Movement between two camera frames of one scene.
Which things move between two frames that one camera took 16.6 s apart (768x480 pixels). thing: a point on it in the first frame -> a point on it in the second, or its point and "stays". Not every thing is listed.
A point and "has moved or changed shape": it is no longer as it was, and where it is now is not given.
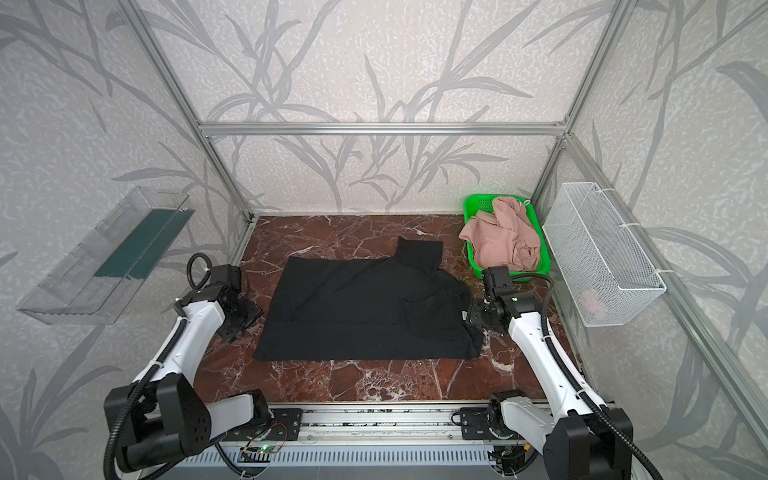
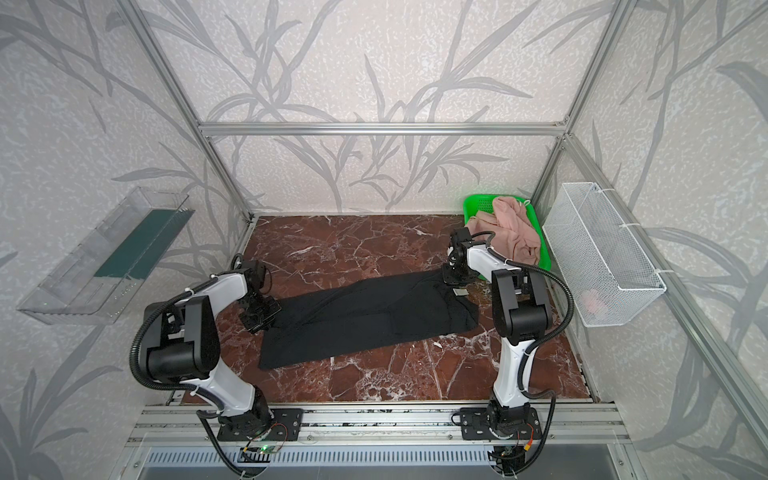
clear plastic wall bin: x=103 y=274 stays
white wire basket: x=602 y=271 stays
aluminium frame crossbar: x=388 y=129 stays
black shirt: x=365 y=309 has moved or changed shape
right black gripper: x=477 y=314 -> x=457 y=275
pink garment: x=504 y=237 stays
